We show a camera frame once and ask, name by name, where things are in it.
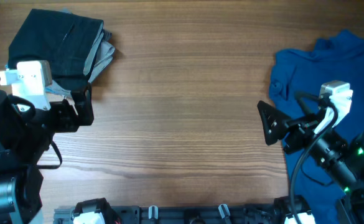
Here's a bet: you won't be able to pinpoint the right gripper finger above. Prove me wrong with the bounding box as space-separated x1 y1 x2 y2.
257 101 291 146
294 91 319 115

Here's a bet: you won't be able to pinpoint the black shorts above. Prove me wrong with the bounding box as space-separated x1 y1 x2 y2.
7 9 104 91

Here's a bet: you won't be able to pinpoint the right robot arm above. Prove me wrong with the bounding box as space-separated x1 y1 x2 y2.
257 90 364 223

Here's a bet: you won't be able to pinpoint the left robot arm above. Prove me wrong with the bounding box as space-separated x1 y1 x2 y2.
0 85 94 223

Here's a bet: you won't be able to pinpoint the folded grey shorts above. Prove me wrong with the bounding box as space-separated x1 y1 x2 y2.
46 29 116 99

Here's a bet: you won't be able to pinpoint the blue shirt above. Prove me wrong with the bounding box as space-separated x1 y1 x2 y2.
269 30 364 224

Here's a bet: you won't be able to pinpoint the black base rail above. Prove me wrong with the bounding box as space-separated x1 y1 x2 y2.
53 203 282 224

